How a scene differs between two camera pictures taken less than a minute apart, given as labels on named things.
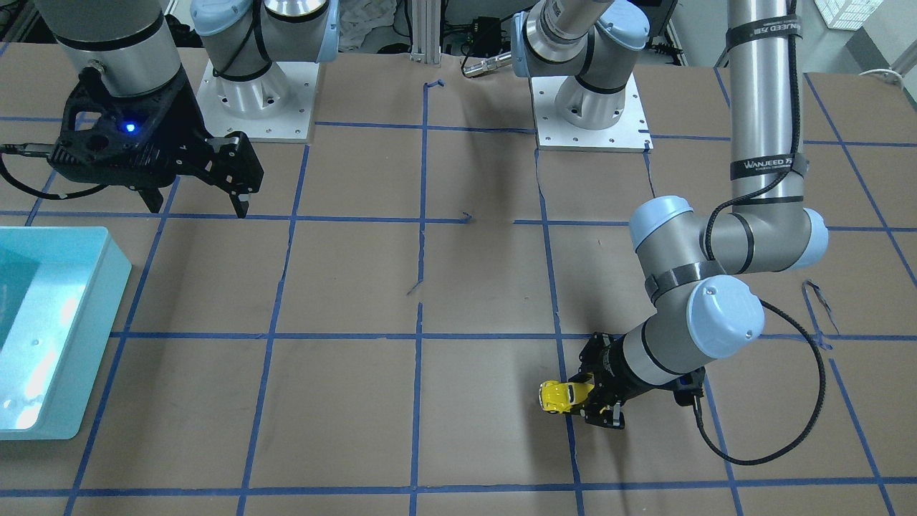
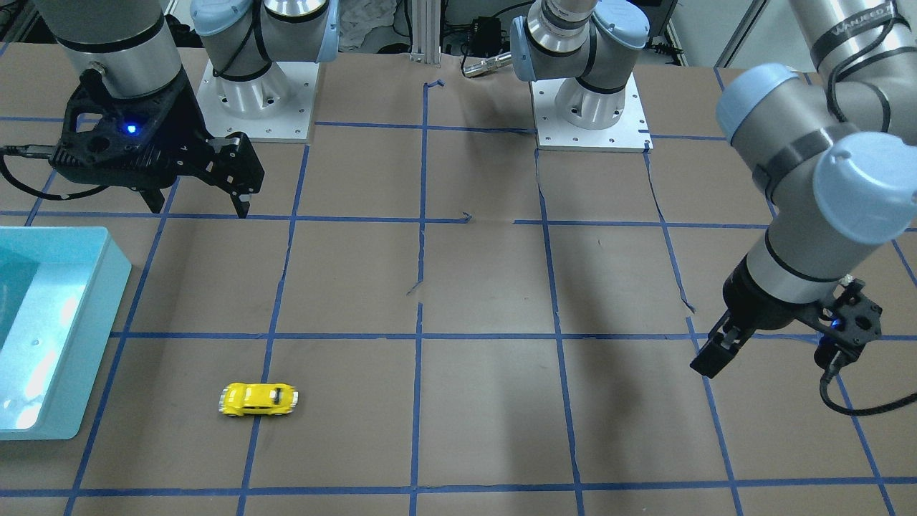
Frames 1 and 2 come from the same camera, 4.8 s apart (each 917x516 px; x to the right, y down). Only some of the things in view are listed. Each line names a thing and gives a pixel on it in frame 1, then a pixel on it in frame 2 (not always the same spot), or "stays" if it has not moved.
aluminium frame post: x=425 y=31 stays
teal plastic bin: x=61 y=288 stays
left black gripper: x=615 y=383 -> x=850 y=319
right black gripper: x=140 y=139 stays
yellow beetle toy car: x=558 y=396 -> x=273 y=398
